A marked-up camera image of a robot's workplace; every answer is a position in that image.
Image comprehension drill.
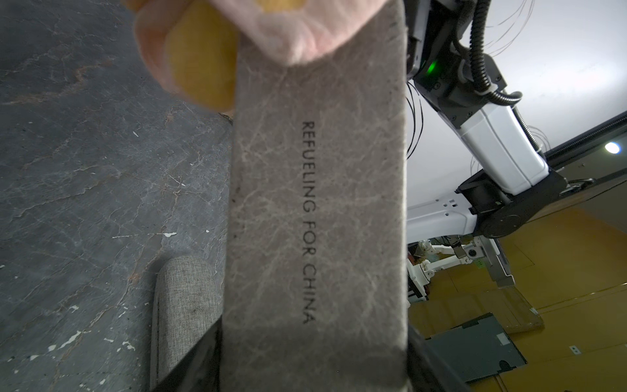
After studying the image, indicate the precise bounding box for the grey oval eyeglass case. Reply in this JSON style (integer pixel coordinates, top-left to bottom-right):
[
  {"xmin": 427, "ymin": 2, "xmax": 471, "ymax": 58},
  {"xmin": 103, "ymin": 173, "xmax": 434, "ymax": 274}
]
[{"xmin": 150, "ymin": 256, "xmax": 223, "ymax": 391}]

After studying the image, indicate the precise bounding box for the grey rectangular eyeglass case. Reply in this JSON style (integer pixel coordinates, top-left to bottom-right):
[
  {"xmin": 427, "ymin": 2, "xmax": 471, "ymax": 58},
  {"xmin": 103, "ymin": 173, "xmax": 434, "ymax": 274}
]
[{"xmin": 220, "ymin": 1, "xmax": 408, "ymax": 391}]

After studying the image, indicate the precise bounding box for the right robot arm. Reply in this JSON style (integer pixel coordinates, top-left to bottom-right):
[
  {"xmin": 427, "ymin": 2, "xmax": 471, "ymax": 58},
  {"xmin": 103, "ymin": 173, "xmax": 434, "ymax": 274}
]
[{"xmin": 404, "ymin": 1, "xmax": 573, "ymax": 243}]

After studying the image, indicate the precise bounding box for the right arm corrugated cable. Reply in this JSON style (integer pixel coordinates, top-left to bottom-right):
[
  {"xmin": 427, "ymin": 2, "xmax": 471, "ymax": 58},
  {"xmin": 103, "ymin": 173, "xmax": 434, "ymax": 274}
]
[{"xmin": 467, "ymin": 0, "xmax": 545, "ymax": 153}]

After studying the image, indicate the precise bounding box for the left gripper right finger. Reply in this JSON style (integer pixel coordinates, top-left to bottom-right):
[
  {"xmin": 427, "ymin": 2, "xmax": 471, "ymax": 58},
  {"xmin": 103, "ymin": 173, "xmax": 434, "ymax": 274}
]
[{"xmin": 407, "ymin": 325, "xmax": 470, "ymax": 392}]

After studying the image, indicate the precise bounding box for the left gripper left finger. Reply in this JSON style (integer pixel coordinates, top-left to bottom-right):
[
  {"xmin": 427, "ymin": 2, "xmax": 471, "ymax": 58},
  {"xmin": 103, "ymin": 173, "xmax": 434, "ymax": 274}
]
[{"xmin": 152, "ymin": 318, "xmax": 222, "ymax": 392}]

